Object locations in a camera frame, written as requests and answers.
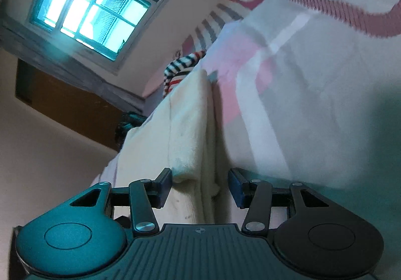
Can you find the brown wooden door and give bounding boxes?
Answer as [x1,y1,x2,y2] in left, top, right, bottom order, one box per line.
[16,59,126,153]

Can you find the pink grey patterned blanket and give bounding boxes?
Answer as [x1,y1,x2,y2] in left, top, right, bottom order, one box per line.
[91,0,401,225]

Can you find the dark bag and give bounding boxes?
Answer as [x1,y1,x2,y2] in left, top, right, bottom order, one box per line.
[115,112,148,151]

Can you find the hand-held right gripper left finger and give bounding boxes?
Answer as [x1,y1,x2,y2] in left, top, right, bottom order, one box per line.
[69,168,173,232]

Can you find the pink striped bed sheet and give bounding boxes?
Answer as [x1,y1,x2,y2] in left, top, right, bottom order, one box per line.
[142,0,261,99]

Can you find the grey curtain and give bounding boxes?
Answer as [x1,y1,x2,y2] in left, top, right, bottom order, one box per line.
[0,15,148,115]

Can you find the window with grey frame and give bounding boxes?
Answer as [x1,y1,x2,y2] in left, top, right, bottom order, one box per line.
[30,0,202,71]

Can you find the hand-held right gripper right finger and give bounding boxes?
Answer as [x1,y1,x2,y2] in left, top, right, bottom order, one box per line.
[228,168,329,233]

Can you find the cream white towel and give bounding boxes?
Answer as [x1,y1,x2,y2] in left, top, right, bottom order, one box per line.
[94,69,239,227]

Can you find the red white navy striped garment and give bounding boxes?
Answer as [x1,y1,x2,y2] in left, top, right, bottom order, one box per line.
[163,51,207,99]

